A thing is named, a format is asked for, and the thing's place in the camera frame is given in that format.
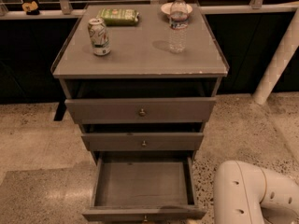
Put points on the white diagonal post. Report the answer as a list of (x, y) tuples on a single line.
[(288, 45)]

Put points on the green snack packet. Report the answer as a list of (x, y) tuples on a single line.
[(119, 16)]

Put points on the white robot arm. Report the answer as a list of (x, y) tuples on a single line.
[(247, 194)]

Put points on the grey middle drawer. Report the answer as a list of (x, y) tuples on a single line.
[(142, 141)]

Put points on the grey wooden drawer cabinet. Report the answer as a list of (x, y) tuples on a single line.
[(141, 65)]

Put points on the clear plastic water bottle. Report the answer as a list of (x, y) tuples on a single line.
[(178, 23)]

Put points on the grey top drawer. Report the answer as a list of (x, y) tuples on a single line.
[(140, 110)]

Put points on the grey drawer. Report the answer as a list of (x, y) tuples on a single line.
[(140, 110), (143, 189), (142, 141)]

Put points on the small white bowl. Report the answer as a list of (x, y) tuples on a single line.
[(166, 8)]

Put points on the grey metal railing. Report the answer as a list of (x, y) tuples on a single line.
[(46, 14)]

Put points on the grey bottom drawer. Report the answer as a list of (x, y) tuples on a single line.
[(143, 189)]

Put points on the green white soda can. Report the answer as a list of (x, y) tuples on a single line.
[(99, 36)]

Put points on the yellow black small object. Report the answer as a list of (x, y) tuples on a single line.
[(30, 8)]

